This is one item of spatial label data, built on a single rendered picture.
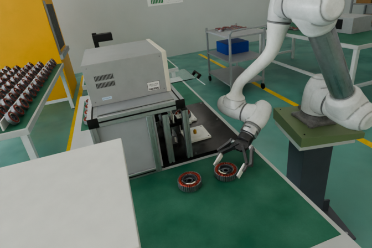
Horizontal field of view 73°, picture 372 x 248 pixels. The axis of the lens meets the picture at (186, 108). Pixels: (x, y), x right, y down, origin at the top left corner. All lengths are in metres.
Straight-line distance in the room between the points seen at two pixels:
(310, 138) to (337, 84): 0.34
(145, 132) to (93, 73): 0.36
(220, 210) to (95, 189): 0.64
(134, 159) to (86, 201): 0.72
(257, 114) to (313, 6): 0.56
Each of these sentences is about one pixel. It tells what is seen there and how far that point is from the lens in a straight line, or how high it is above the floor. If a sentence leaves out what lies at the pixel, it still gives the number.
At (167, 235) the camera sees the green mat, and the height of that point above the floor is 0.75.
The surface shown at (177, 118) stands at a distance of 1.43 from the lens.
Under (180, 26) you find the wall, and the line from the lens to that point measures 6.90.
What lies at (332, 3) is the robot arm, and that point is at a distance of 1.03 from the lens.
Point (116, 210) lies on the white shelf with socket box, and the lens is 0.54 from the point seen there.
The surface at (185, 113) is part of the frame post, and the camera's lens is 1.23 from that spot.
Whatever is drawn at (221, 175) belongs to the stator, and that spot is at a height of 0.78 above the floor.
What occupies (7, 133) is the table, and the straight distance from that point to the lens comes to 2.32.
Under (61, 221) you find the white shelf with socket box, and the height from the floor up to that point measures 1.21.
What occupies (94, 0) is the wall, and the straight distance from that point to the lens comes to 6.59.
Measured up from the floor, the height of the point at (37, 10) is 1.53.
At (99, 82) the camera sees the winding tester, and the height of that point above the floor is 1.23.
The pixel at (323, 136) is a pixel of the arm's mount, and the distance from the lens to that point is 1.52.
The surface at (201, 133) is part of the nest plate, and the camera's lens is 1.53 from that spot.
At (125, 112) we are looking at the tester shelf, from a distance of 1.14.
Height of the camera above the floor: 1.57
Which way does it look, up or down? 25 degrees down
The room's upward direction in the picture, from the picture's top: 7 degrees counter-clockwise
